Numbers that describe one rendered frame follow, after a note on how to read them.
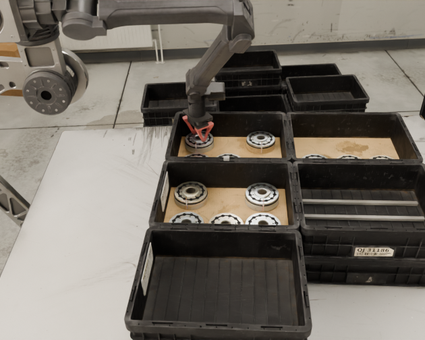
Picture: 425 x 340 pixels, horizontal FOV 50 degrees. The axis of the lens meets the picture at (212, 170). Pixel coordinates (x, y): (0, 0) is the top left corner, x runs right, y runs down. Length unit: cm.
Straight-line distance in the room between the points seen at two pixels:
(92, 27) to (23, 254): 80
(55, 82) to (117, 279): 61
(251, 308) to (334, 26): 364
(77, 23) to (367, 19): 374
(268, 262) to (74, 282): 58
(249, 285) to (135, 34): 335
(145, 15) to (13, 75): 64
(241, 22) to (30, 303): 96
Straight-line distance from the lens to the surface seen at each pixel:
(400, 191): 155
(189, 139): 167
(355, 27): 460
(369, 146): 173
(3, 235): 279
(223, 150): 165
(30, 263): 156
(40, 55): 148
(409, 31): 480
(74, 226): 163
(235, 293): 119
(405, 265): 137
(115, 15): 110
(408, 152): 162
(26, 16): 113
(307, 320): 104
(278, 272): 124
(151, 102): 271
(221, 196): 145
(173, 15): 110
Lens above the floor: 177
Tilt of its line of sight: 37 degrees down
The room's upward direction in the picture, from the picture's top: 2 degrees counter-clockwise
